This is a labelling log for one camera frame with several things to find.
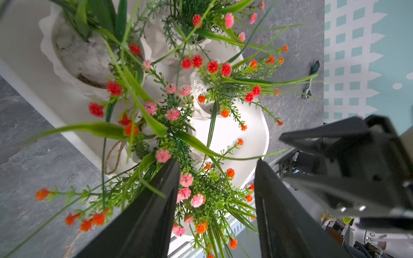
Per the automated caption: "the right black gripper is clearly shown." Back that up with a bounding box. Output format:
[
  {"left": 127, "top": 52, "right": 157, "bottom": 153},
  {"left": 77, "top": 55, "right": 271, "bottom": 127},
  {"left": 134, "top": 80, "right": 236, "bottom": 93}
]
[{"left": 279, "top": 115, "right": 413, "bottom": 219}]

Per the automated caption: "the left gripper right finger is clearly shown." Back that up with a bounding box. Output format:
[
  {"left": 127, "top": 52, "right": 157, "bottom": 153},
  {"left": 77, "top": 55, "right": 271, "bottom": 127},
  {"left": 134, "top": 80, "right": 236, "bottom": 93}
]
[{"left": 254, "top": 160, "right": 348, "bottom": 258}]

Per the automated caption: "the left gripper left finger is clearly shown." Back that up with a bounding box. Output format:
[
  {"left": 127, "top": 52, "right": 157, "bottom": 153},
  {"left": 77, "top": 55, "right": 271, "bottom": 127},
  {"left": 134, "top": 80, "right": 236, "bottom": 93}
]
[{"left": 77, "top": 159, "right": 180, "bottom": 258}]

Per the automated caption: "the orange flower pot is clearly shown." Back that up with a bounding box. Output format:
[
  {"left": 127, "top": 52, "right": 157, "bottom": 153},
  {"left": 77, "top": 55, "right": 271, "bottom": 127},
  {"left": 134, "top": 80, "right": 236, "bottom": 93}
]
[{"left": 6, "top": 138, "right": 262, "bottom": 258}]

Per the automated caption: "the white plastic storage tray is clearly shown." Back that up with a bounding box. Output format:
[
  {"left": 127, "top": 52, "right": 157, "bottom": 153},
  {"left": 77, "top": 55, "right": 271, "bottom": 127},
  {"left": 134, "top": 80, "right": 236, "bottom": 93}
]
[{"left": 0, "top": 0, "right": 270, "bottom": 255}]

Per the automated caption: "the small dark tool on floor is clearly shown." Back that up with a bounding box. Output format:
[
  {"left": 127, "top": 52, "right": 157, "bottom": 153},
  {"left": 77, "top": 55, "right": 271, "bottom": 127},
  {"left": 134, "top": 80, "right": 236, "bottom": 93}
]
[{"left": 302, "top": 60, "right": 321, "bottom": 100}]

